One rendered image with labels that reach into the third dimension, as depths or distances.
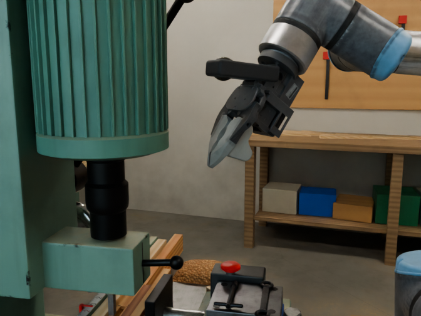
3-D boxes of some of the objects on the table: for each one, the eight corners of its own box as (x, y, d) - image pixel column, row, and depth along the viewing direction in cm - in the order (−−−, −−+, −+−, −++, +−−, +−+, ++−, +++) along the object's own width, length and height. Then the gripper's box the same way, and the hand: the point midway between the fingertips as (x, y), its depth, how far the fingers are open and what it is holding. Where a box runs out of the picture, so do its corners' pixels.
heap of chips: (232, 287, 84) (233, 273, 83) (170, 281, 86) (170, 268, 86) (239, 268, 92) (239, 256, 91) (181, 263, 94) (181, 251, 94)
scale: (-20, 434, 42) (-20, 433, 42) (-32, 432, 43) (-32, 431, 43) (150, 244, 91) (150, 244, 91) (143, 244, 91) (143, 243, 91)
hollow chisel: (114, 316, 64) (112, 284, 64) (108, 315, 65) (106, 283, 64) (116, 312, 65) (114, 281, 64) (110, 312, 65) (109, 281, 65)
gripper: (316, 80, 72) (252, 192, 69) (282, 79, 80) (223, 180, 77) (283, 47, 68) (213, 165, 65) (250, 51, 75) (187, 155, 73)
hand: (210, 158), depth 70 cm, fingers closed
